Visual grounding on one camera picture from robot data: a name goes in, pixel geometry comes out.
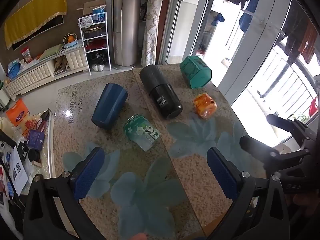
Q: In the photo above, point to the silver standing air conditioner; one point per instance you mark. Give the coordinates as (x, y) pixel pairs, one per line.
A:
(125, 25)

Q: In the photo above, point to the red cloth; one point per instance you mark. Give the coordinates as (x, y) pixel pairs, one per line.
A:
(96, 44)

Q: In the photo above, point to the balcony railing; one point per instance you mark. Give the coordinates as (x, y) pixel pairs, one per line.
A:
(287, 80)

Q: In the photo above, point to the orange tissue box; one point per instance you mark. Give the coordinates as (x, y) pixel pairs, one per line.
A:
(18, 113)

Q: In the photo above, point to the green floral cup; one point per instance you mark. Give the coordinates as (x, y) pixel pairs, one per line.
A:
(141, 132)

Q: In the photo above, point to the dark hanging garment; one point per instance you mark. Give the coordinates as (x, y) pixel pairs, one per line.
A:
(295, 30)

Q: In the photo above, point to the white paper sheet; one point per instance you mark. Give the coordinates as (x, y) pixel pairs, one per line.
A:
(17, 167)

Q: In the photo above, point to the potted plant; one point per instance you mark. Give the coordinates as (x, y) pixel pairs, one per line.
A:
(301, 117)

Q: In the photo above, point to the orange patterned cup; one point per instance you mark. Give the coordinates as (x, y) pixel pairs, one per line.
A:
(205, 105)

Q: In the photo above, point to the red snack jar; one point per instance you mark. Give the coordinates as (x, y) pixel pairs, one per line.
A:
(26, 55)

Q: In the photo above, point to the green cloth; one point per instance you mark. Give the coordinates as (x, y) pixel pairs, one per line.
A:
(52, 51)

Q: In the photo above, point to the black bag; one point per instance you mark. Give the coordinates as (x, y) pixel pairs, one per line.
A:
(98, 58)

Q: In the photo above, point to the dark blue cup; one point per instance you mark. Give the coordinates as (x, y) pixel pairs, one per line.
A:
(110, 107)

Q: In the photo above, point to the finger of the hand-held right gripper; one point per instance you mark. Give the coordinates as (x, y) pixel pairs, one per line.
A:
(277, 122)
(255, 146)

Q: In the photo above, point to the fruit basket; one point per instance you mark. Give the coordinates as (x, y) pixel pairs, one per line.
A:
(70, 40)

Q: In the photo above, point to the black round container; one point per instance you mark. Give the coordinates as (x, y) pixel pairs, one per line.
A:
(34, 156)

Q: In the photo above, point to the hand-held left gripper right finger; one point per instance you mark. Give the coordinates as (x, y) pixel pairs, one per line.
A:
(223, 173)

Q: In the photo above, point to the dark box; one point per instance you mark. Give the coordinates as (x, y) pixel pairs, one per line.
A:
(93, 32)

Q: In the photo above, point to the blue package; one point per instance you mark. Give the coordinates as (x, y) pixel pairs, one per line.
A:
(99, 15)

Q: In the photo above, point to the white metal shelf rack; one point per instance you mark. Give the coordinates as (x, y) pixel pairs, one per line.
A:
(84, 47)

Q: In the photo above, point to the white tv cabinet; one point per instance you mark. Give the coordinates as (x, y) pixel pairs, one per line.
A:
(32, 76)

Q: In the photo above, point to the purple box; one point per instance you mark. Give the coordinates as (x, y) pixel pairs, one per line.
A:
(36, 138)

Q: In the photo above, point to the blue basket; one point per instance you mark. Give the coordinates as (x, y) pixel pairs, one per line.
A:
(13, 69)

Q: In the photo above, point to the patterned curtain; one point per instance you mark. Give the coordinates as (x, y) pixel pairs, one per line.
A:
(152, 22)

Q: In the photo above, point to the black television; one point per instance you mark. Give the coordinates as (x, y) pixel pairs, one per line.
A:
(40, 33)

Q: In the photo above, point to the orange hanging garment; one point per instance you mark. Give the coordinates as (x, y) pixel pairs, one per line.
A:
(309, 43)

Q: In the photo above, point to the glass side table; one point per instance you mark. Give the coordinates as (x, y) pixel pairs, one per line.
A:
(48, 145)

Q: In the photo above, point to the small blue hanging garment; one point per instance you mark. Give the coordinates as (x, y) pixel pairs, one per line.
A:
(218, 18)

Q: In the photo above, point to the black tumbler cup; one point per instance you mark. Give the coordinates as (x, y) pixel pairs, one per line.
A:
(160, 92)

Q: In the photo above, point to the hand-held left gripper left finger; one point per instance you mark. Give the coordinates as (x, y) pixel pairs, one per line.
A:
(87, 173)

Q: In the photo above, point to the white shoes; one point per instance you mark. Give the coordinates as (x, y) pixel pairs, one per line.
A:
(98, 67)

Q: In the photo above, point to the cardboard box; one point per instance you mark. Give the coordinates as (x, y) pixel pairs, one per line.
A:
(88, 7)

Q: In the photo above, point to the teal printed cup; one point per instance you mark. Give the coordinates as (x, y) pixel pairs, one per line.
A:
(196, 71)

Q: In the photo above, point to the yellow cloth cover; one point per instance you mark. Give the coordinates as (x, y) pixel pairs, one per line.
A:
(35, 12)

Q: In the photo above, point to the red hanging item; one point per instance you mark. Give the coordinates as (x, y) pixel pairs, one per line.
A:
(314, 107)

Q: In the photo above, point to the white plastic bag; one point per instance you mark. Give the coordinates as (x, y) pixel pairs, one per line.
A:
(85, 21)

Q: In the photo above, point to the red patterned gift bag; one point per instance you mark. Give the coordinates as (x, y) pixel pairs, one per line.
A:
(37, 125)

